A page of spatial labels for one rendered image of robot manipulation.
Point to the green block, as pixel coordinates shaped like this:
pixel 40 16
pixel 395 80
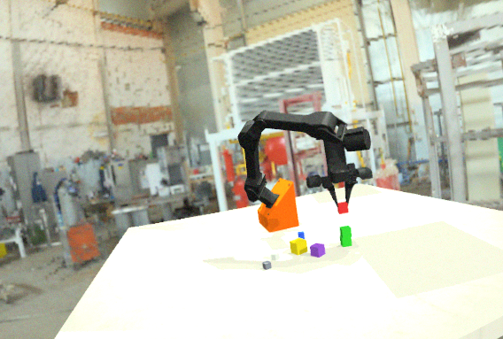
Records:
pixel 346 241
pixel 345 232

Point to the purple cube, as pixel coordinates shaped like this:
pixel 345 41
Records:
pixel 317 250

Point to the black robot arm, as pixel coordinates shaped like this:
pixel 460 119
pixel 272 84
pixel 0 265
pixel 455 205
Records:
pixel 318 125

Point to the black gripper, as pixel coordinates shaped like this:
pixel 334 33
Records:
pixel 337 159

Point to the yellow block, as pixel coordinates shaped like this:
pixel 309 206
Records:
pixel 298 246

